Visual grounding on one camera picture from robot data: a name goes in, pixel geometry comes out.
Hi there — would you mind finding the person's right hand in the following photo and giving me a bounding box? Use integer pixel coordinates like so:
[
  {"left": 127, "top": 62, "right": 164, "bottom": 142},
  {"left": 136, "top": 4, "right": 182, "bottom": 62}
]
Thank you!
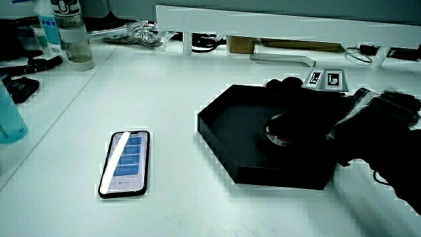
[{"left": 262, "top": 68, "right": 380, "bottom": 147}]

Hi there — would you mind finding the black hexagonal plate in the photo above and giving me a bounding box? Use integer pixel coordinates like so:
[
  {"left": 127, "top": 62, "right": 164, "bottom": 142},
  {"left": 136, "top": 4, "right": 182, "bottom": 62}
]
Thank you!
[{"left": 197, "top": 84, "right": 340, "bottom": 192}]

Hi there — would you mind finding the flat brown box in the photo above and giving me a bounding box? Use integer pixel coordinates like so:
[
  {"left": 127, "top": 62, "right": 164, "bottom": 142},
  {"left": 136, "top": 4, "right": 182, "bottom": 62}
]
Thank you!
[{"left": 260, "top": 38, "right": 343, "bottom": 54}]

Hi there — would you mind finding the white desk shelf riser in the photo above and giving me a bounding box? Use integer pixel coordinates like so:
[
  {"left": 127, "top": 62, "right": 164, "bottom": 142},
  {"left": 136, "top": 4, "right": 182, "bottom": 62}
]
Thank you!
[{"left": 155, "top": 4, "right": 421, "bottom": 68}]

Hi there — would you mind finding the small cardboard box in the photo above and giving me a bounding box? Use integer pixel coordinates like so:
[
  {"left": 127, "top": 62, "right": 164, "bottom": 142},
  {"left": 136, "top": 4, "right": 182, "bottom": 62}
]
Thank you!
[{"left": 226, "top": 35, "right": 258, "bottom": 55}]

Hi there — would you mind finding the black power adapter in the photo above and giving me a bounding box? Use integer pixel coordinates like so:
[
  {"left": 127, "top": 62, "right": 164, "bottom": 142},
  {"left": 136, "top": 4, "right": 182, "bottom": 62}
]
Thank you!
[{"left": 359, "top": 43, "right": 421, "bottom": 63}]

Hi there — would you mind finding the crumpled clear plastic bag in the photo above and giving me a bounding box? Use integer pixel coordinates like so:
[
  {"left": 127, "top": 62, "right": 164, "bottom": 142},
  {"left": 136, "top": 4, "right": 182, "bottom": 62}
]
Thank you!
[{"left": 126, "top": 20, "right": 169, "bottom": 49}]

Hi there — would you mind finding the black smartphone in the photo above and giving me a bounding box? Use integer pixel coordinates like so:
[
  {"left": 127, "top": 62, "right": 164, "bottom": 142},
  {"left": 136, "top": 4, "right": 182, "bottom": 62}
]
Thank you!
[{"left": 97, "top": 130, "right": 151, "bottom": 199}]

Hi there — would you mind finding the clear water bottle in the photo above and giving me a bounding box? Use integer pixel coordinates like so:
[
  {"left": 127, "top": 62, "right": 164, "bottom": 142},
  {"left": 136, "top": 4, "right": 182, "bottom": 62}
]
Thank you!
[{"left": 50, "top": 0, "right": 96, "bottom": 72}]

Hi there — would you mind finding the white bottle blue label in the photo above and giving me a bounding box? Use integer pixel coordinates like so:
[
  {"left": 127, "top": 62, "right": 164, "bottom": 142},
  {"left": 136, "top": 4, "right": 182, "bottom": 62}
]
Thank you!
[{"left": 32, "top": 0, "right": 64, "bottom": 55}]

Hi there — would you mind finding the black pouch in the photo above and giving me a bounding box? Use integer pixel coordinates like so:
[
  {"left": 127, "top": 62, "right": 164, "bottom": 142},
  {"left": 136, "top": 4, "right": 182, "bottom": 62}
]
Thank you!
[{"left": 4, "top": 76, "right": 41, "bottom": 104}]

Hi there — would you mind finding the teal translucent bottle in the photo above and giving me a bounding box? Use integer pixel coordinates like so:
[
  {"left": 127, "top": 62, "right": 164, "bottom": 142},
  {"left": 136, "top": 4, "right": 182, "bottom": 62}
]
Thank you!
[{"left": 0, "top": 78, "right": 29, "bottom": 144}]

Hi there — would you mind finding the black bag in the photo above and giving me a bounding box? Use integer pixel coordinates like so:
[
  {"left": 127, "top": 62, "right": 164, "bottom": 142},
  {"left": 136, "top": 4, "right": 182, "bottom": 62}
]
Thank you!
[{"left": 0, "top": 16, "right": 45, "bottom": 62}]

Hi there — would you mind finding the white coiled cable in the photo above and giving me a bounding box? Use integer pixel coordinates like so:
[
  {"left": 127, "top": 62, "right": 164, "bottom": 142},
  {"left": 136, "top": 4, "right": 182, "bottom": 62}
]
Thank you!
[{"left": 344, "top": 46, "right": 374, "bottom": 65}]

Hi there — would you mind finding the black coiled cable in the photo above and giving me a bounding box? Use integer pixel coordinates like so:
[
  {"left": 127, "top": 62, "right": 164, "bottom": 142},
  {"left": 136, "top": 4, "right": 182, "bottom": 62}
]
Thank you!
[{"left": 191, "top": 32, "right": 227, "bottom": 55}]

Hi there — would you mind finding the black handle tool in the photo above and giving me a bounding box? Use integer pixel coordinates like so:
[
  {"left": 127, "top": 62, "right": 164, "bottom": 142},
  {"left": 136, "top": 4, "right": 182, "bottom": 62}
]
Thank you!
[{"left": 0, "top": 55, "right": 64, "bottom": 78}]

